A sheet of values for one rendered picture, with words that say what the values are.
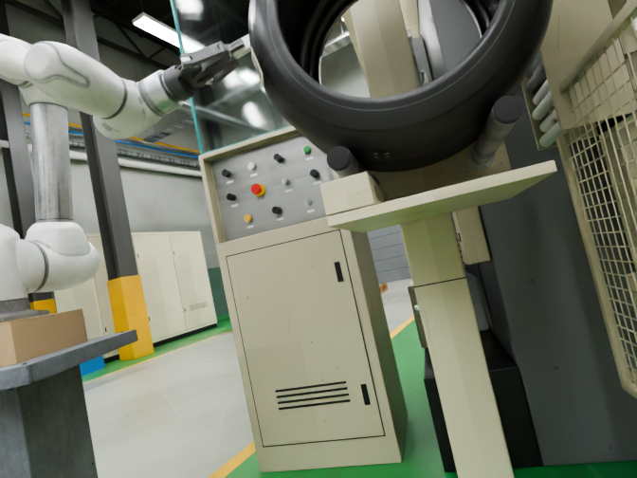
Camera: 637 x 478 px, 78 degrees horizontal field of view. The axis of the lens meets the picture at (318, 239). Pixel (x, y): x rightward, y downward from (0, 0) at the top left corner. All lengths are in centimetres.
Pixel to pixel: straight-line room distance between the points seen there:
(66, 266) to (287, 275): 71
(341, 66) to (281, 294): 1039
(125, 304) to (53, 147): 503
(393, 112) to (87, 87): 60
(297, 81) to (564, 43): 62
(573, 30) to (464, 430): 96
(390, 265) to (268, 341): 888
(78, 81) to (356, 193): 58
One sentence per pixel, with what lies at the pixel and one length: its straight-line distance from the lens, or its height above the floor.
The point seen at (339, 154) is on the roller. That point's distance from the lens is 71.
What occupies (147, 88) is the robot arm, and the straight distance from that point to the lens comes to 103.
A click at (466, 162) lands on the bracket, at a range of 104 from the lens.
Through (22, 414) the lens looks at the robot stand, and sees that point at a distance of 123.
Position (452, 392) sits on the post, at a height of 35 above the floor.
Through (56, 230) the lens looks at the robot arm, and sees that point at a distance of 144.
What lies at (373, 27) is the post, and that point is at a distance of 120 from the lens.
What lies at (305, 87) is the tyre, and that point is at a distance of 76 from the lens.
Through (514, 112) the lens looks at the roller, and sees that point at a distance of 71.
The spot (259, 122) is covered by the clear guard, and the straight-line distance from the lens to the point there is 164.
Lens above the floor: 72
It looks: 4 degrees up
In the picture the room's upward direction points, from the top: 12 degrees counter-clockwise
